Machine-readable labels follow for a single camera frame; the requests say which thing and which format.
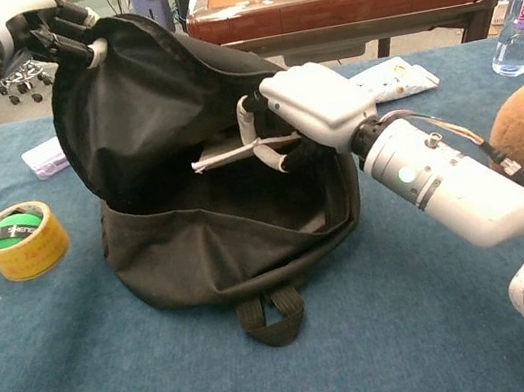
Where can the blue table cloth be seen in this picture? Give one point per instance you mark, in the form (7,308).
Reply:
(122,383)

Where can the black round stool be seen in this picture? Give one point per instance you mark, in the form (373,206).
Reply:
(25,77)

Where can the black fabric backpack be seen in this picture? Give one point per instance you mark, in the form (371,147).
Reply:
(148,99)

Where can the yellow packing tape roll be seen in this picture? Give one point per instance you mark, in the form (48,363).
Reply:
(34,257)

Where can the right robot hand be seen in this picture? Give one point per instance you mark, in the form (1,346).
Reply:
(316,100)

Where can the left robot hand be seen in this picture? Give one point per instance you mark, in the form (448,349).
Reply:
(56,34)

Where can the green ball with black band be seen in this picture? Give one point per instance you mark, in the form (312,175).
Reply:
(18,222)

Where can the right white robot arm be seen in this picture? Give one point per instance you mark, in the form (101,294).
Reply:
(441,174)

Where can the white snack packet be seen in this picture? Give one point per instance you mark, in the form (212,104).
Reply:
(403,77)

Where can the brown mahjong table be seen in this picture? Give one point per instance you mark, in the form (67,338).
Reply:
(336,10)

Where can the small clear plastic case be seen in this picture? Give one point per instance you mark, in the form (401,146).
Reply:
(45,160)

